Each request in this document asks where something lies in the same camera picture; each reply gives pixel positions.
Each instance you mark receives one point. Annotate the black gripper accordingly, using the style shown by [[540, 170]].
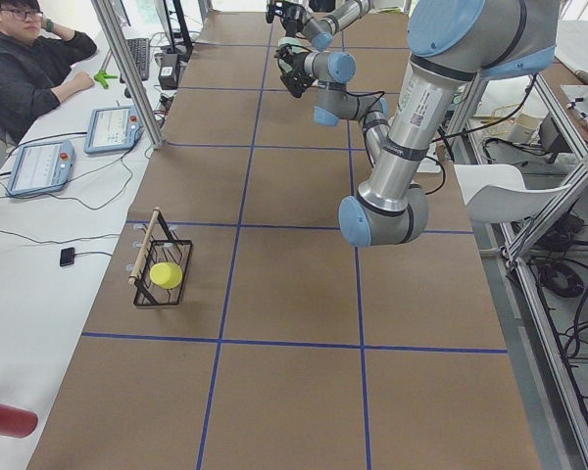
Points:
[[298, 65], [285, 9]]

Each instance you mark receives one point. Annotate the green plastic cup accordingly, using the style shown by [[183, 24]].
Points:
[[295, 44]]

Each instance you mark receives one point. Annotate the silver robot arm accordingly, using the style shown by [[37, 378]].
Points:
[[319, 31], [451, 43]]

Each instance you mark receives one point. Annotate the yellow plastic cup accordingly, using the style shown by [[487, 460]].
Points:
[[167, 275]]

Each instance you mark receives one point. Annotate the black keyboard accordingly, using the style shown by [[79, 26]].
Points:
[[139, 49]]

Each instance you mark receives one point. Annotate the far blue teach pendant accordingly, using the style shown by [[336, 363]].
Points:
[[112, 130]]

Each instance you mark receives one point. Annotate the blue teach pendant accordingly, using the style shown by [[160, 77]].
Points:
[[41, 168], [112, 130]]

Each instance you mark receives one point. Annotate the white chair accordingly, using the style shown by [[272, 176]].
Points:
[[495, 193]]

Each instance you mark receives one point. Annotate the seated person in black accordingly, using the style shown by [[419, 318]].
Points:
[[36, 59]]

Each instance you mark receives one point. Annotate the near blue teach pendant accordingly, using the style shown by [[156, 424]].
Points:
[[41, 168]]

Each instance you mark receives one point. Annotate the black phone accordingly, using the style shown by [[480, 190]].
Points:
[[67, 256]]

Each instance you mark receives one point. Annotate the red bottle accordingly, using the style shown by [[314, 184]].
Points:
[[16, 422]]

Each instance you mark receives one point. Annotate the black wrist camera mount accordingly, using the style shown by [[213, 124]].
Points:
[[275, 9]]

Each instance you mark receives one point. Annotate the aluminium frame post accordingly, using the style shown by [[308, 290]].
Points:
[[117, 43]]

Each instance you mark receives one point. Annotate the black wire cup rack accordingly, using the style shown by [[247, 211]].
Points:
[[160, 244]]

